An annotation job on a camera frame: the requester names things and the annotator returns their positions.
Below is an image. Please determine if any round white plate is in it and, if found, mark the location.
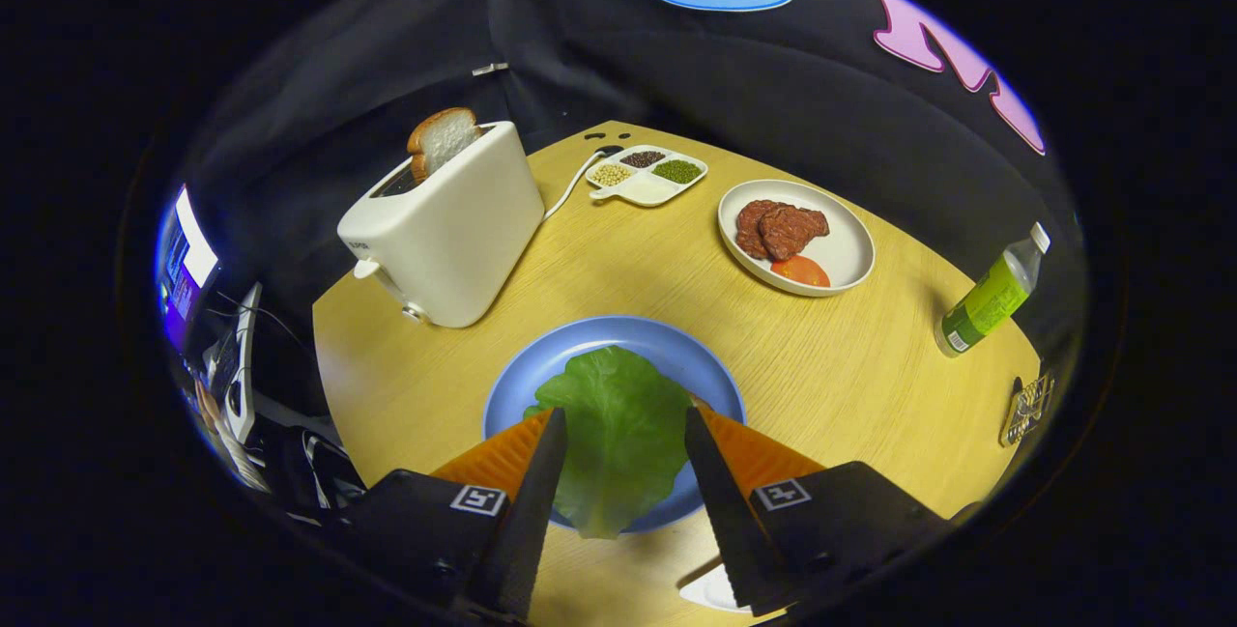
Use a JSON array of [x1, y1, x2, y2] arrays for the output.
[[718, 180, 876, 298]]

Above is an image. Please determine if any blue plate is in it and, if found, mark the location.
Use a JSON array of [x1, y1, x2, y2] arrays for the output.
[[482, 316, 747, 534]]

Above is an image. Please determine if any white curved stand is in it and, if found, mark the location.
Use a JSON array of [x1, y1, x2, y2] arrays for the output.
[[203, 283, 264, 444]]

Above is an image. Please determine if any white toaster cable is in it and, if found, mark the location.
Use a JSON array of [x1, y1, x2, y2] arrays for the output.
[[543, 149, 606, 222]]

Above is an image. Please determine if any green lettuce leaf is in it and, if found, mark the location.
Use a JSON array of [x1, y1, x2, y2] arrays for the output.
[[524, 346, 695, 539]]

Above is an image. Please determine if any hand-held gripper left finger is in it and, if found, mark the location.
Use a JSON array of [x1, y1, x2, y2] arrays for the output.
[[324, 407, 568, 623]]

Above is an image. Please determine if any white divided bean dish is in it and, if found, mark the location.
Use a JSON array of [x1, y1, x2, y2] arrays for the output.
[[586, 145, 708, 208]]

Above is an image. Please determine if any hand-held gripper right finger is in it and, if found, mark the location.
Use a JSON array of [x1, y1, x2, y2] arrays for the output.
[[684, 403, 977, 618]]

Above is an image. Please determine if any brown meat patty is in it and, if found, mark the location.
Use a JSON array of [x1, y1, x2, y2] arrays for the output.
[[736, 200, 786, 260], [759, 206, 830, 262]]

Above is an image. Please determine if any empty white plate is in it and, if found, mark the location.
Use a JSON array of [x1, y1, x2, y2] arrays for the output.
[[679, 564, 751, 614]]

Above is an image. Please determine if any white bread slice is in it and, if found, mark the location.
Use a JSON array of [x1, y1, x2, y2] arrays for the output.
[[407, 108, 481, 182]]

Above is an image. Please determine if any red tomato slice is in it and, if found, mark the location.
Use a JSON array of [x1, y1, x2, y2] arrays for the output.
[[770, 255, 831, 288]]

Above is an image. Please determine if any green label plastic bottle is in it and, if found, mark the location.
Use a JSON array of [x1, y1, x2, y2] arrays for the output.
[[935, 223, 1050, 357]]

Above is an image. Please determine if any metal wire basket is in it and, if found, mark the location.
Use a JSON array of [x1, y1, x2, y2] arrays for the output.
[[1000, 374, 1055, 446]]

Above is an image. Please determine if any white toaster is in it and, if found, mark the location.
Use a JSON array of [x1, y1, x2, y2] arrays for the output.
[[337, 121, 545, 328]]

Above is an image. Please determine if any computer monitor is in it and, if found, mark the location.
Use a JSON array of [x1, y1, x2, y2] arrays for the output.
[[155, 185, 221, 350]]

